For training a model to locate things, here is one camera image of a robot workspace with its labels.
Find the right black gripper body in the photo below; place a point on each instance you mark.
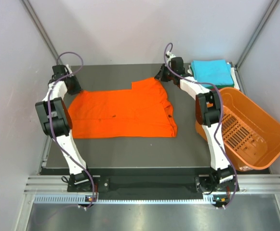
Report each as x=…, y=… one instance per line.
x=165, y=75

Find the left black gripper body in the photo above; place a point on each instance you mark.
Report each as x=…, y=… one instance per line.
x=75, y=87

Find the orange t shirt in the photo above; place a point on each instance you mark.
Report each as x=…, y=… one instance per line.
x=141, y=111

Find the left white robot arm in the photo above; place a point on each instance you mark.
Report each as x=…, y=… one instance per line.
x=56, y=123

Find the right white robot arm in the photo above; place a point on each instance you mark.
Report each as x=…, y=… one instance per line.
x=209, y=112

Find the folded green t shirt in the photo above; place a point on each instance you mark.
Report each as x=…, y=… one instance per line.
x=222, y=85

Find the folded white t shirt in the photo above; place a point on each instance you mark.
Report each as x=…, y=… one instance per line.
x=233, y=76

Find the orange plastic basket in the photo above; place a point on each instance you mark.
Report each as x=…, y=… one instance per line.
x=251, y=136

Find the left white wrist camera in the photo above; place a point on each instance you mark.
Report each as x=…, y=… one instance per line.
x=68, y=70

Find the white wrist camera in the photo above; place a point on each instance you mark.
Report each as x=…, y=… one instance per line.
x=68, y=70
x=169, y=56

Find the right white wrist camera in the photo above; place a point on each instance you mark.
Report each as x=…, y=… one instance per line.
x=169, y=56

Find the aluminium frame rail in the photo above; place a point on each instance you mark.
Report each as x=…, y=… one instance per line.
x=40, y=28

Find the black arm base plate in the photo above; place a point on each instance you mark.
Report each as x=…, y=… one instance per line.
x=155, y=187

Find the grey slotted cable duct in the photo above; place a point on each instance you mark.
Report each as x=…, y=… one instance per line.
x=86, y=200

